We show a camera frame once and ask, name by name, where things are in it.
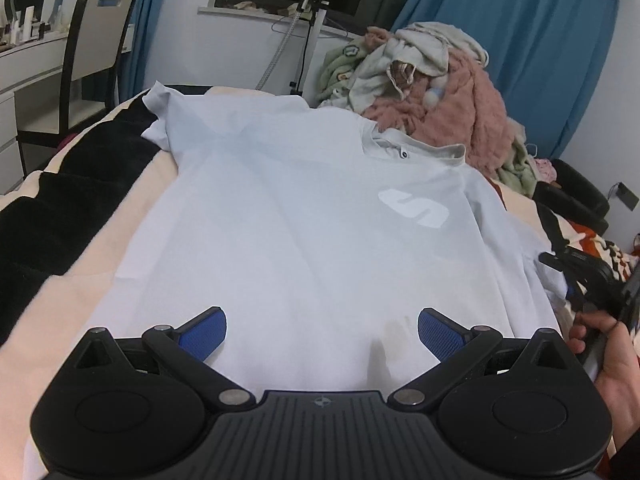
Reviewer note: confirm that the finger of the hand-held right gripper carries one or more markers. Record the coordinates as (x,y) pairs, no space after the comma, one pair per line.
(580,296)
(570,262)

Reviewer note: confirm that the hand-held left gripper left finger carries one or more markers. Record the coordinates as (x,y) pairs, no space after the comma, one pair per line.
(202,334)

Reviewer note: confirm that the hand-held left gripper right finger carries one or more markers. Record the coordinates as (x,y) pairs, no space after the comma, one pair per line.
(440,334)

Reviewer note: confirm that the pale blue polo shirt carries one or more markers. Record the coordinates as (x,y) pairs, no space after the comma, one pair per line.
(300,220)

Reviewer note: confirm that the person's right forearm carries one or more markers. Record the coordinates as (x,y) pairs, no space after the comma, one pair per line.
(627,430)

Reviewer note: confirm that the person's right hand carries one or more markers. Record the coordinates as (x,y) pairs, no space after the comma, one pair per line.
(617,370)

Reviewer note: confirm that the black armchair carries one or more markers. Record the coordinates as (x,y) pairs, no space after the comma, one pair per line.
(575,190)

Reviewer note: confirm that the small pink cloth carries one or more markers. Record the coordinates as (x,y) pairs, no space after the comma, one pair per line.
(545,170)

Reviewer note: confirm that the pale green cloth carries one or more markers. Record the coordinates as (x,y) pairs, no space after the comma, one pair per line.
(517,170)

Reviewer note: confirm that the striped fleece blanket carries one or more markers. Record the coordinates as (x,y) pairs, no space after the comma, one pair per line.
(75,310)

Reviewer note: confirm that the pink fluffy blanket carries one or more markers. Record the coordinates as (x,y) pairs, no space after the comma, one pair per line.
(465,100)

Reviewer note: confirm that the blue curtain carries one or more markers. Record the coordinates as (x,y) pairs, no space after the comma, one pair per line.
(525,35)
(145,35)

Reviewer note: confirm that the grey-white hooded garment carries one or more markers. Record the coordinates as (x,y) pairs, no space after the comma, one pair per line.
(370,75)

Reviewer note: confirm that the pale green printed blanket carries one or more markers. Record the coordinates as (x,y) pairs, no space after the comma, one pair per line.
(337,67)

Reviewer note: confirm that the black and white chair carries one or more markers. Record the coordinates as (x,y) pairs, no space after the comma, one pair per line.
(92,45)

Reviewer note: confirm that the white dressing table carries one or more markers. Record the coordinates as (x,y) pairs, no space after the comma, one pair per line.
(25,75)

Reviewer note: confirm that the garment steamer stand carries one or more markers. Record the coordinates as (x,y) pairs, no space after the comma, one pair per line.
(312,35)

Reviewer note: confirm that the white window sill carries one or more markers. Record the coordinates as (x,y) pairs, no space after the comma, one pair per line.
(240,14)

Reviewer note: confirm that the beige items on sill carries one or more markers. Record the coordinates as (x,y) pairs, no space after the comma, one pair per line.
(247,5)

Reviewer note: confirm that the group of cosmetic bottles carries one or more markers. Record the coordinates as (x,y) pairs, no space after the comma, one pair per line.
(25,25)

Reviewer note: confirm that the black wall socket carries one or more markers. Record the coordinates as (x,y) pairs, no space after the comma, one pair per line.
(625,195)

